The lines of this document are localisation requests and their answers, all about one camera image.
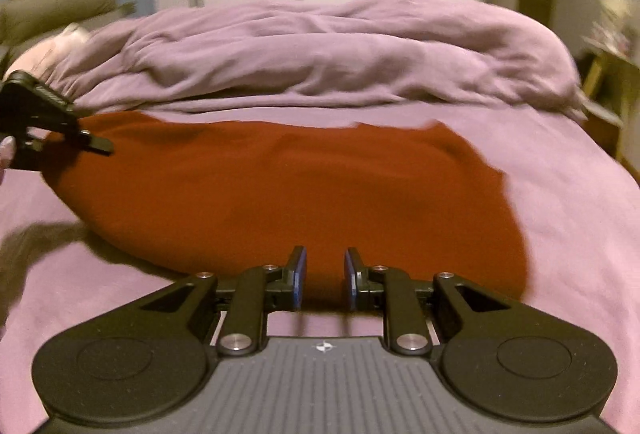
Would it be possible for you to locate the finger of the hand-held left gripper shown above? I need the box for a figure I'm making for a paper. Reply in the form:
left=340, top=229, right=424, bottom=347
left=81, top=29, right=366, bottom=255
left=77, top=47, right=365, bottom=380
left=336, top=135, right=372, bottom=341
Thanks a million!
left=30, top=114, right=115, bottom=157

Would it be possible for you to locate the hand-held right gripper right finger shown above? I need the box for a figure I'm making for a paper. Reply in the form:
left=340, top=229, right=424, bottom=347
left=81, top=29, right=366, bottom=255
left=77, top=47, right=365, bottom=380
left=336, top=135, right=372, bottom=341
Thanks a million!
left=343, top=246, right=512, bottom=358

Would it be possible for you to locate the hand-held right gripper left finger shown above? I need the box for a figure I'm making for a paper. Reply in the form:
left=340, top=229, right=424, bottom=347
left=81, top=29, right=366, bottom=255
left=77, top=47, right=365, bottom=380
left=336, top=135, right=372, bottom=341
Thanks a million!
left=137, top=245, right=308, bottom=358

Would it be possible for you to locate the rust brown knit cardigan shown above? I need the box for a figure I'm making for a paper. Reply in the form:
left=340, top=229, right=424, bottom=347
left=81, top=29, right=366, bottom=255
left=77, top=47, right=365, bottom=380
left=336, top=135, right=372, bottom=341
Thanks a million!
left=40, top=111, right=532, bottom=305

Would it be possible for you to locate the person's left hand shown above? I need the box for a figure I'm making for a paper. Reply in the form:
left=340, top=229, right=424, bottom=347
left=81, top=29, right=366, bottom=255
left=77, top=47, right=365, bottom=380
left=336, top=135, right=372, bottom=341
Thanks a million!
left=0, top=136, right=16, bottom=186

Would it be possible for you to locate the cream plush toy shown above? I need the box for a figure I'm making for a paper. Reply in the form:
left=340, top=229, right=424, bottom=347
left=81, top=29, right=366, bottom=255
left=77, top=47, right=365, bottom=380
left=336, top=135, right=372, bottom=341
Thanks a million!
left=7, top=25, right=96, bottom=82

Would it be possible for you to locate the olive green cushion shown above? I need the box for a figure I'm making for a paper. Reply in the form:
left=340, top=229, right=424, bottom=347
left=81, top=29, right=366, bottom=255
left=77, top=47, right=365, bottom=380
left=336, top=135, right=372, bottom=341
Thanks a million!
left=0, top=0, right=137, bottom=47

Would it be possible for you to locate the purple duvet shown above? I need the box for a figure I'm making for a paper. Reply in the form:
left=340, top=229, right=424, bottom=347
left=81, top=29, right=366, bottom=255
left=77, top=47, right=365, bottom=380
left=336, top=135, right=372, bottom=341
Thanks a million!
left=45, top=0, right=588, bottom=120

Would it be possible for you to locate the side table with yellow legs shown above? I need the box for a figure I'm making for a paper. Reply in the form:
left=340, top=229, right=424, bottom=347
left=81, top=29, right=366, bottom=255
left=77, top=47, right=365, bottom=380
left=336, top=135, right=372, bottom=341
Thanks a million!
left=580, top=45, right=640, bottom=165

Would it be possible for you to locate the wrapped flower bouquet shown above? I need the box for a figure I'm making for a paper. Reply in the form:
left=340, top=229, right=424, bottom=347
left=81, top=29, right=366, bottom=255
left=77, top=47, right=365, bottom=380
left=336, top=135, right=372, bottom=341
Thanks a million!
left=594, top=0, right=637, bottom=51

